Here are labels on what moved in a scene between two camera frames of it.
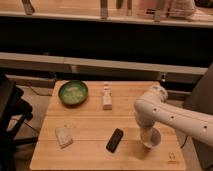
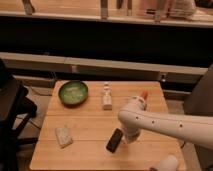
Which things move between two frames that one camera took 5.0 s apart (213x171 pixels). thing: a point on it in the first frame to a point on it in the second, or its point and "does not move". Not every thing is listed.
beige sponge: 63,136 does not move
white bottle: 107,99 does not move
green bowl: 73,93 does not move
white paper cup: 151,137 to 169,163
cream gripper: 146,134 to 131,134
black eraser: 115,140 does not move
